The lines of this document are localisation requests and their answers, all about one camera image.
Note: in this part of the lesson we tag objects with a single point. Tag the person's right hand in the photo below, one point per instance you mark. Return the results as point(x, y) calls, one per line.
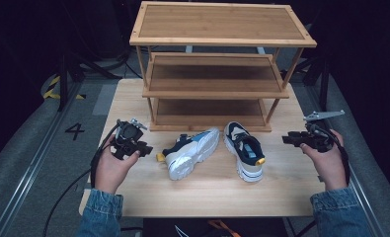
point(329, 168)

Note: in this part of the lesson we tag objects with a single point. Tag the person's left hand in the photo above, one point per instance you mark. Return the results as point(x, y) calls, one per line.
point(110, 174)

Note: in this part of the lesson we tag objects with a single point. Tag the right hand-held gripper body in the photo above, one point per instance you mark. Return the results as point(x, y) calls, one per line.
point(321, 140)

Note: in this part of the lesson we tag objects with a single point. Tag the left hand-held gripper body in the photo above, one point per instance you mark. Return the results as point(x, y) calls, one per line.
point(129, 133)

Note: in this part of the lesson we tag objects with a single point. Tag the black metal stand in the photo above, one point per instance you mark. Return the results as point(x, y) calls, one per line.
point(63, 82)
point(324, 85)

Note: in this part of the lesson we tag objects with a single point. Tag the yellow black floor tape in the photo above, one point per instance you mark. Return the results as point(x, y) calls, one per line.
point(52, 86)

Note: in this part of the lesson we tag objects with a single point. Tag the white blue sneaker yellow heel tab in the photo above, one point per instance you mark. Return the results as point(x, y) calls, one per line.
point(191, 154)
point(245, 146)

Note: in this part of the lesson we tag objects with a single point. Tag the wooden three-tier shoe rack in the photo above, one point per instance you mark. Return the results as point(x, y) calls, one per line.
point(215, 23)

